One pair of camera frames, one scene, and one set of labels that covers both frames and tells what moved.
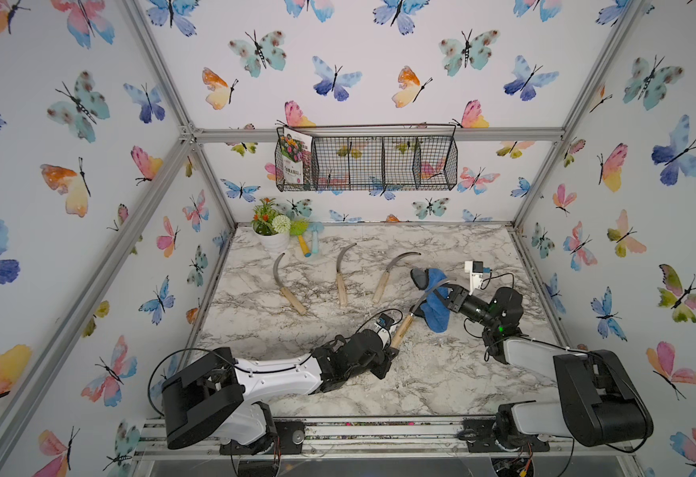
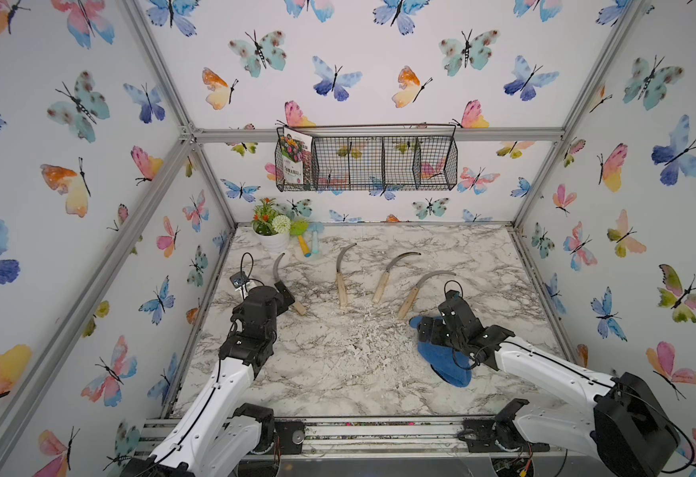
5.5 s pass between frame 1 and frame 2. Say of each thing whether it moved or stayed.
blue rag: moved
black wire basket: stayed
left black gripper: moved
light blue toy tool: stayed
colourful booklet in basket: stayed
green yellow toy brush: stayed
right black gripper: moved
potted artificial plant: stayed
